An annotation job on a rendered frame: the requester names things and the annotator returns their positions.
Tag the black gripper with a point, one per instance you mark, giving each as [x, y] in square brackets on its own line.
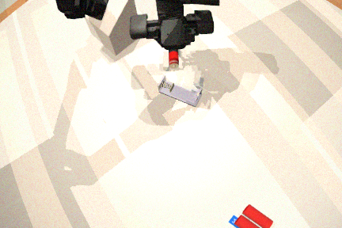
[141, 28]

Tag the red cylindrical battery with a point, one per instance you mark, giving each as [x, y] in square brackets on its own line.
[173, 58]

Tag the blister pack of red batteries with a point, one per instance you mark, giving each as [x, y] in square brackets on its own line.
[248, 216]

